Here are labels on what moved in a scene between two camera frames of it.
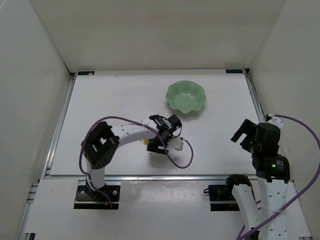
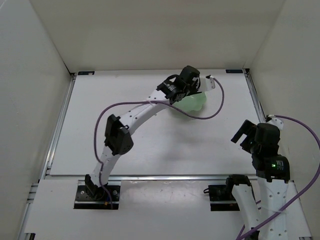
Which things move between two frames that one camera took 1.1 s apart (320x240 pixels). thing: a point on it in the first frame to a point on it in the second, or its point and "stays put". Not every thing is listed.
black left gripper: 157,146 to 194,87
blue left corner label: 88,73 stays put
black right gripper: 249,138 stays put
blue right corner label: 234,71 stays put
